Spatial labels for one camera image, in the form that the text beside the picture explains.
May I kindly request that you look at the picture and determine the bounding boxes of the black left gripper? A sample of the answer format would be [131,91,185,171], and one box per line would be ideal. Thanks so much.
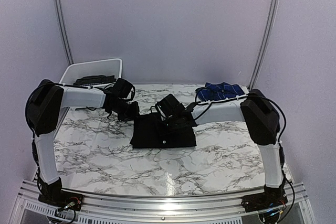
[110,99,140,121]

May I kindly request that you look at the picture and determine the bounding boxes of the black long sleeve shirt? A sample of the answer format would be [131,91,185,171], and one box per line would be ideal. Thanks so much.
[130,113,196,149]

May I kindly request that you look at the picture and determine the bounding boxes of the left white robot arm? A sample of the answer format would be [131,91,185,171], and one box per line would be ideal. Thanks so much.
[25,78,139,206]

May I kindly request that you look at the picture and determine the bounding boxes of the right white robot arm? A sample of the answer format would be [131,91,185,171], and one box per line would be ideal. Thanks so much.
[155,89,286,207]

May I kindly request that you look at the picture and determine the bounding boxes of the blue plaid folded shirt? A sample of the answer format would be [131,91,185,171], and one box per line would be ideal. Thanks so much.
[195,82,246,101]

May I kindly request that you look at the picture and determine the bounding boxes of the dark clothes in bin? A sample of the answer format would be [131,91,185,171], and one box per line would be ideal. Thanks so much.
[73,75,116,87]

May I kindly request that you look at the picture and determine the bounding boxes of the white plastic bin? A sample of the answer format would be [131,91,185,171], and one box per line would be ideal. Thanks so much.
[59,58,123,84]

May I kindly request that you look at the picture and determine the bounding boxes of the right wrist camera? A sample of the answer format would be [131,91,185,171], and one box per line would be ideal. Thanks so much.
[154,94,185,119]

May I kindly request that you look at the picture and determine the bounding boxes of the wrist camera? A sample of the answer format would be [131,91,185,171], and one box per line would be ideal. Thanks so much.
[154,94,185,119]
[107,78,135,102]

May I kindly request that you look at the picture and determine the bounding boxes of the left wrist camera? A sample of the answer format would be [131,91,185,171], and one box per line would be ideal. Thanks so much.
[107,78,135,102]

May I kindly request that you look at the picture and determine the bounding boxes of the aluminium frame rail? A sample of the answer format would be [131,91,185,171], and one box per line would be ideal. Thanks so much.
[15,179,316,224]

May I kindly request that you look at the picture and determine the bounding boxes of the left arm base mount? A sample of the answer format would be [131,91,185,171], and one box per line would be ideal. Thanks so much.
[37,177,83,211]

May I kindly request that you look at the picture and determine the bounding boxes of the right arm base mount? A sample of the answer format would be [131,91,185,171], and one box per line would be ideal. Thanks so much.
[241,185,288,212]

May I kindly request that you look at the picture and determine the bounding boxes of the right aluminium corner post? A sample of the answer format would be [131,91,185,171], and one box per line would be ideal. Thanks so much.
[248,0,280,90]

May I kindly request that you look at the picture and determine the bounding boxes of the aluminium corner post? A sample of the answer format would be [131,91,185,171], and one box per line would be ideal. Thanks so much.
[248,0,280,90]
[54,0,74,65]

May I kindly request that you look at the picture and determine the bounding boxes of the left aluminium corner post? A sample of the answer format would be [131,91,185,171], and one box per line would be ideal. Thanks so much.
[54,0,74,65]

